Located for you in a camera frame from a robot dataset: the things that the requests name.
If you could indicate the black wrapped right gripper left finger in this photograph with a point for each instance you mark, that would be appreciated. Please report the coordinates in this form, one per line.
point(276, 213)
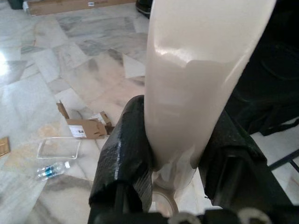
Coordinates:
point(126, 151)

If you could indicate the black wrapped right gripper right finger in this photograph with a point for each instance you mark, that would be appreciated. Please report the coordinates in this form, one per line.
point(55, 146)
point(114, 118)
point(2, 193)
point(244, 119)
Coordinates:
point(233, 168)

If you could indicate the small blue-labelled plastic bottle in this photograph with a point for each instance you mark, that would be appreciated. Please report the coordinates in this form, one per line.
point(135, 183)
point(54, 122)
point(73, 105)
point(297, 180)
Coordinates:
point(52, 170)

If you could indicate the torn labelled cardboard box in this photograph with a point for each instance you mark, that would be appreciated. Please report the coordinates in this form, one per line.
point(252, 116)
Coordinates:
point(86, 128)

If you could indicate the black metal bar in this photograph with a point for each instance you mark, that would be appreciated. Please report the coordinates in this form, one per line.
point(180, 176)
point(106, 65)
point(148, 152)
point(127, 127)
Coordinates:
point(283, 159)

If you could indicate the clear plastic tray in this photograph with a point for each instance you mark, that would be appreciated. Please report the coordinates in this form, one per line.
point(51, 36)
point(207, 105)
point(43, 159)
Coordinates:
point(58, 148)

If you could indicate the black fabric bag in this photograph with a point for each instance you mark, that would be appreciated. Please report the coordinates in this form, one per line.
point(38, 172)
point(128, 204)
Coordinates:
point(273, 81)

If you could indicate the brown cardboard piece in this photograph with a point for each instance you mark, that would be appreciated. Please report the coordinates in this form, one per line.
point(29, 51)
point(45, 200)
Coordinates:
point(4, 146)

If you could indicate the long flat cardboard box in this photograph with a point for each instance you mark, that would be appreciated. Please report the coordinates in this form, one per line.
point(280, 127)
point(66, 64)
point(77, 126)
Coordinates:
point(58, 7)

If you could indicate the dark grey bin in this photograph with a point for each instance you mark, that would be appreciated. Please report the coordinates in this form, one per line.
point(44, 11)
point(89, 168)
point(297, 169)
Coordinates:
point(16, 3)

